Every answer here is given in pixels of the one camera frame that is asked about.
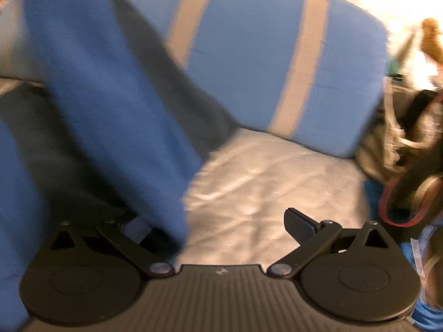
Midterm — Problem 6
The brown teddy bear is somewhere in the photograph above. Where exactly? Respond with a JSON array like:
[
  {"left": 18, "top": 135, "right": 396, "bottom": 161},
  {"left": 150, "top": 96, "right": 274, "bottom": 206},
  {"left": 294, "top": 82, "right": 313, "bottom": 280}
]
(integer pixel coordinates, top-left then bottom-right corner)
[{"left": 420, "top": 17, "right": 443, "bottom": 63}]

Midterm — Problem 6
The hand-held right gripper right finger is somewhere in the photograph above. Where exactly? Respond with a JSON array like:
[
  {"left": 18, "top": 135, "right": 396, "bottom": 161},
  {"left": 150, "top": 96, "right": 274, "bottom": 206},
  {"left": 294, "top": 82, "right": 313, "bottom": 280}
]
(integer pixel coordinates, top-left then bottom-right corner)
[{"left": 266, "top": 208, "right": 393, "bottom": 279}]

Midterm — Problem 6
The black bag with red trim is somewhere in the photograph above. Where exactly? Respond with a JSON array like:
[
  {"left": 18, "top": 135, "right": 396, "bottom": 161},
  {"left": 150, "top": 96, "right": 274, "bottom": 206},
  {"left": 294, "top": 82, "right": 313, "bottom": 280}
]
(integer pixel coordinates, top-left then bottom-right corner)
[{"left": 377, "top": 90, "right": 443, "bottom": 229}]

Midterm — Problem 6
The blue striped pillow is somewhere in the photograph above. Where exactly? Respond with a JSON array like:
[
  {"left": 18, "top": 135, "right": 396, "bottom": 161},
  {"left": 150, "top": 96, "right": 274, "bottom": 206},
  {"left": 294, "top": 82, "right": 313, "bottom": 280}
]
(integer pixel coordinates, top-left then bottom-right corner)
[{"left": 107, "top": 0, "right": 390, "bottom": 158}]

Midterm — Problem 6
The blue cable coil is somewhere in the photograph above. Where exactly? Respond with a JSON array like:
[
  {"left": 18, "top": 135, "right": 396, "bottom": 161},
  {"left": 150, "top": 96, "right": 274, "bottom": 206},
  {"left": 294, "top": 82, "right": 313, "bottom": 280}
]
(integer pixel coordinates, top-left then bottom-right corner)
[{"left": 401, "top": 214, "right": 443, "bottom": 329}]

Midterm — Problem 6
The blue fleece jacket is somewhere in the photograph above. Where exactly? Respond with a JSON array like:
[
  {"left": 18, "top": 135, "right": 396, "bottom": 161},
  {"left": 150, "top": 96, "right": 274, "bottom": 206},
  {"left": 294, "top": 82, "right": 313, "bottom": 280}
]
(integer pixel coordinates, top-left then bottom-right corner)
[{"left": 0, "top": 0, "right": 239, "bottom": 326}]

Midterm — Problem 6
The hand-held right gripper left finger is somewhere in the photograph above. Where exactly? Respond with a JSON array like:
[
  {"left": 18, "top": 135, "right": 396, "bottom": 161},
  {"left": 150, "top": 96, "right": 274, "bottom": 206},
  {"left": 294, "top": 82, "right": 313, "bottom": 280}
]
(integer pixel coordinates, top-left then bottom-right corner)
[{"left": 48, "top": 216, "right": 175, "bottom": 279}]

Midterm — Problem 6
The silver patterned blanket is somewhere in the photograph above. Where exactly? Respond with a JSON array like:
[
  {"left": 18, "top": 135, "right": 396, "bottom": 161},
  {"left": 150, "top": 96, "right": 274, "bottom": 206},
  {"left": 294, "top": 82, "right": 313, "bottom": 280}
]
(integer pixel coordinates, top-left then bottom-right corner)
[{"left": 294, "top": 0, "right": 426, "bottom": 42}]

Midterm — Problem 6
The white laced sneaker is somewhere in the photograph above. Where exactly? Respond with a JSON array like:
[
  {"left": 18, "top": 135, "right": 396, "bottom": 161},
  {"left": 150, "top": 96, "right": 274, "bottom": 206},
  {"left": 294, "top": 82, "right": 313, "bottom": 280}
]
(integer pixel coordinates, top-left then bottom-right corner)
[{"left": 356, "top": 76, "right": 416, "bottom": 180}]

